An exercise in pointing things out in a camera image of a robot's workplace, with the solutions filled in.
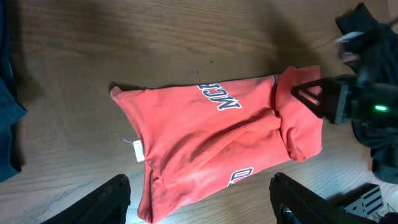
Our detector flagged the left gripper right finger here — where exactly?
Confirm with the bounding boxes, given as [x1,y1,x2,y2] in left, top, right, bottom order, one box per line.
[269,172,373,224]

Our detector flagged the black garment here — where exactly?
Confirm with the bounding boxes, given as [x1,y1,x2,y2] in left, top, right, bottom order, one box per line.
[336,3,397,184]

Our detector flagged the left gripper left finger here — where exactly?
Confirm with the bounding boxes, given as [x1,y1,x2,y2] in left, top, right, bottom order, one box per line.
[42,174,131,224]

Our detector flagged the folded navy blue pants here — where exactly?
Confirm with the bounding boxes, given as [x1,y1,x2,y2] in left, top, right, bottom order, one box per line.
[1,0,27,182]

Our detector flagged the red t-shirt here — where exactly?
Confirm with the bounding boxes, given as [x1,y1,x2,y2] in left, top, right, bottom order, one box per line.
[110,65,323,223]

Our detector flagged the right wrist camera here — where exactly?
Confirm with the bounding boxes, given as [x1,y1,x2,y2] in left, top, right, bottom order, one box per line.
[335,31,377,64]

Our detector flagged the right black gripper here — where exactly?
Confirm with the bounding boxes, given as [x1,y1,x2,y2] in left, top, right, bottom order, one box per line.
[291,75,397,128]

